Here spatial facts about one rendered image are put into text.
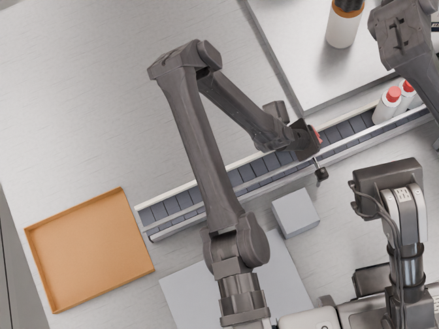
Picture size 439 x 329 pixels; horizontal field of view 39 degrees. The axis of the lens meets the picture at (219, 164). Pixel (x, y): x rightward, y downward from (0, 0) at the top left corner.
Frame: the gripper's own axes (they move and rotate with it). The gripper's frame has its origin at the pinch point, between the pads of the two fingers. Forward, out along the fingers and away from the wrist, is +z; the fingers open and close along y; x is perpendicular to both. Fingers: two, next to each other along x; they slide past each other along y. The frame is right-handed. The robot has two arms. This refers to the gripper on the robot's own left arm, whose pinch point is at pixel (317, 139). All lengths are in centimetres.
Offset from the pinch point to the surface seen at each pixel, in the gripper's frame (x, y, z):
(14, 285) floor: 154, 16, -3
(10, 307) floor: 157, 8, -6
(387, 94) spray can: -22.9, 0.6, 0.6
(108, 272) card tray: 59, -10, -35
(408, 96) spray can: -25.6, -1.6, 6.2
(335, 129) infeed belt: -2.2, 2.0, 8.2
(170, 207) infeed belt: 38.2, -0.3, -23.8
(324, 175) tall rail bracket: 0.2, -10.7, -5.4
